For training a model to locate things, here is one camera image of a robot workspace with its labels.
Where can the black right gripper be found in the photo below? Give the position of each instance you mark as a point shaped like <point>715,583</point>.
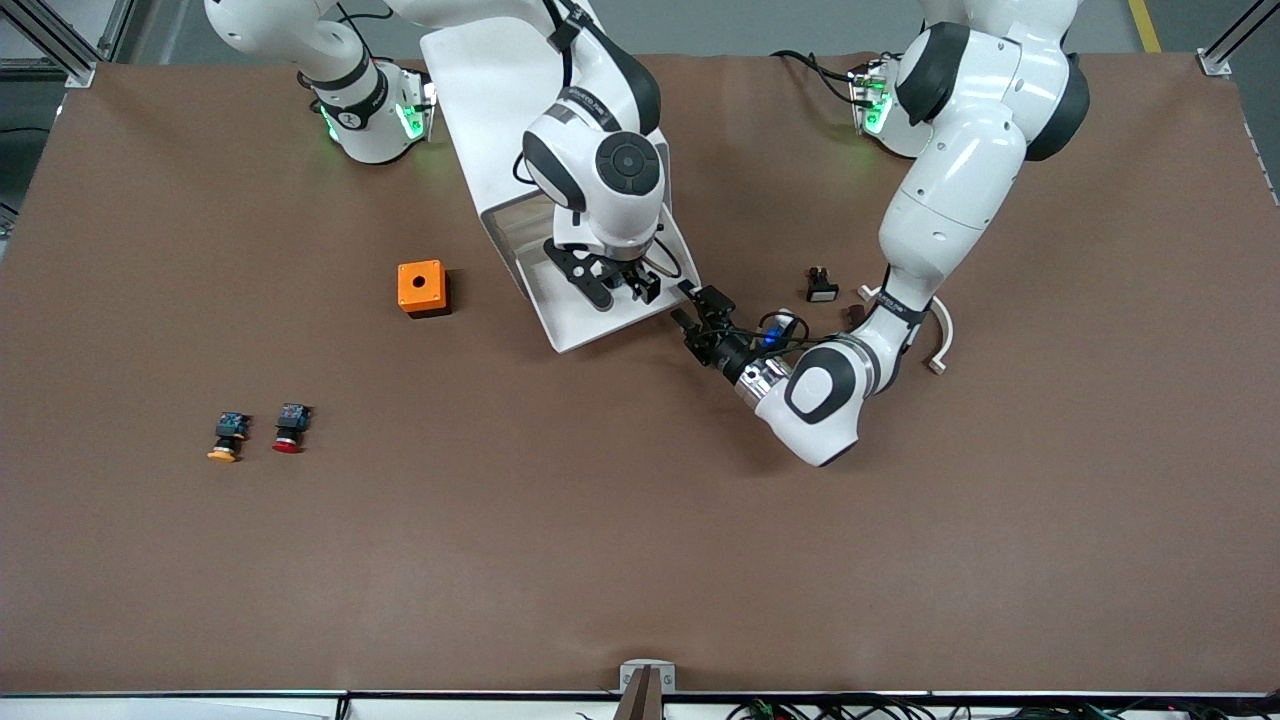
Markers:
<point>632,277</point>

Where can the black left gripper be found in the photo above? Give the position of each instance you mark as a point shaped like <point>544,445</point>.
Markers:
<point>722,347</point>

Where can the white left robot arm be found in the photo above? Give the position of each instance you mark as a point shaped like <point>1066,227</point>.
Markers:
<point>950,190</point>

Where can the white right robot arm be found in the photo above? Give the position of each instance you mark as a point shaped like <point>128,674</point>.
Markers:
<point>600,170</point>

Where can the black rectangular push button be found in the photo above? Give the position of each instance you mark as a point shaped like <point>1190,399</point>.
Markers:
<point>822,288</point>

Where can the red mushroom push button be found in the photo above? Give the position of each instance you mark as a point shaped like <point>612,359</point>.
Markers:
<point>290,428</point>

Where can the yellow mushroom push button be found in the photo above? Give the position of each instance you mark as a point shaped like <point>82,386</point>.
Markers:
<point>228,435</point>

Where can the brown terminal block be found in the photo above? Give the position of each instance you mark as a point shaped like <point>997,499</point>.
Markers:
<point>854,314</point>

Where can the orange button enclosure box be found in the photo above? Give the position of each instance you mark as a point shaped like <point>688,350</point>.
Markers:
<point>420,285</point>

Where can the white curved plastic bracket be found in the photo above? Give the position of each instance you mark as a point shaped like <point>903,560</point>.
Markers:
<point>945,335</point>

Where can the aluminium frame profile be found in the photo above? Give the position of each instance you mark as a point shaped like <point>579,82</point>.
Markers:
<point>60,45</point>
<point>1225,50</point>

